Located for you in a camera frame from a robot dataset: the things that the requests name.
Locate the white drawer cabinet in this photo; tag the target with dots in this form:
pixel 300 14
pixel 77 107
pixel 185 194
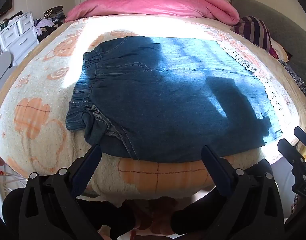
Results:
pixel 15 37

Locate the cream fleece blanket orange flowers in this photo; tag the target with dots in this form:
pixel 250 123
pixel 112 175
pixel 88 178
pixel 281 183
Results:
pixel 37 130

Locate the pink quilt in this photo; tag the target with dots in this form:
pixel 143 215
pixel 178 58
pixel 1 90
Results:
pixel 153 5

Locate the person's black-clad legs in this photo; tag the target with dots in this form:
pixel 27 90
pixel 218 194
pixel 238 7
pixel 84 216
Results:
pixel 193 215

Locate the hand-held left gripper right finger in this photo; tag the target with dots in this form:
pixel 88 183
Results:
pixel 213 160

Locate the dark floral pillow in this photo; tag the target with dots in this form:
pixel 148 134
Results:
pixel 294 76

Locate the beige bed mattress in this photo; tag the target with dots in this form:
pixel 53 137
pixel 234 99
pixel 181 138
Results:
pixel 7 90

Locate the blue denim pants lace hem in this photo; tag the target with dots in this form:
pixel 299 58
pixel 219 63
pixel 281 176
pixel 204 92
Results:
pixel 168 100

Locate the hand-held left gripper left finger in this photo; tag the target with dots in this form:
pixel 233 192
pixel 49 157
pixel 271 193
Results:
pixel 89 162

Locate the dark green padded headboard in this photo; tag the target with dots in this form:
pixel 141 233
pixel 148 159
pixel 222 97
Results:
pixel 288 30

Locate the pile of clothes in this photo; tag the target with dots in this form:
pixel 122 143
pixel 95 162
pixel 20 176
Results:
pixel 50 21

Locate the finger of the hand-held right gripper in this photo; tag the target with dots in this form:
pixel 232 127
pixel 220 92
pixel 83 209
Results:
pixel 289 151
pixel 304 135

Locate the purple striped pillow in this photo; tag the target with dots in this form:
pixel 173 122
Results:
pixel 258 32

